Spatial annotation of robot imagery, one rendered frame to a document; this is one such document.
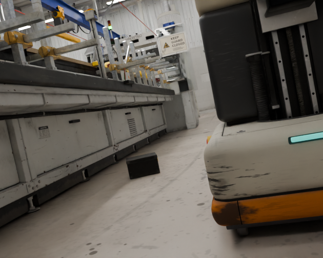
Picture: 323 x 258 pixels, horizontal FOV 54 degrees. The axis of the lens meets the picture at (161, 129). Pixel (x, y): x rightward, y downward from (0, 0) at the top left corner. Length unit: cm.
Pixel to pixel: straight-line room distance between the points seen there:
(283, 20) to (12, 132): 134
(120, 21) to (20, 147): 1109
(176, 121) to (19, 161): 404
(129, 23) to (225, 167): 1180
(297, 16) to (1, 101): 111
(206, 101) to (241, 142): 1085
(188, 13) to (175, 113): 704
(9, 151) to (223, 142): 120
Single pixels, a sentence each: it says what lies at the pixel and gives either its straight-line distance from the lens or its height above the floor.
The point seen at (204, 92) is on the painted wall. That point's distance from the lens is 1167.
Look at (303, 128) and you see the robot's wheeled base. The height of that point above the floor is 27.
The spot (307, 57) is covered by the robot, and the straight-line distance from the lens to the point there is 111.
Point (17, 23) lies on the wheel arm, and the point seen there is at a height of 80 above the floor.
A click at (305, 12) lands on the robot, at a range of 109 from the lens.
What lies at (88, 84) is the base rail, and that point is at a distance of 206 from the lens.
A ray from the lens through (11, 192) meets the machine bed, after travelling 168.
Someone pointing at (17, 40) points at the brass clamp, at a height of 81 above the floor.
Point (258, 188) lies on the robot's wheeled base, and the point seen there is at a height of 14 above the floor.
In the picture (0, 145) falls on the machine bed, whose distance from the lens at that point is 172.
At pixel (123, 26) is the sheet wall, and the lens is 1255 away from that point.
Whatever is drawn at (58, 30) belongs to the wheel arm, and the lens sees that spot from 153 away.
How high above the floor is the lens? 38
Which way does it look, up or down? 3 degrees down
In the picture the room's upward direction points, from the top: 11 degrees counter-clockwise
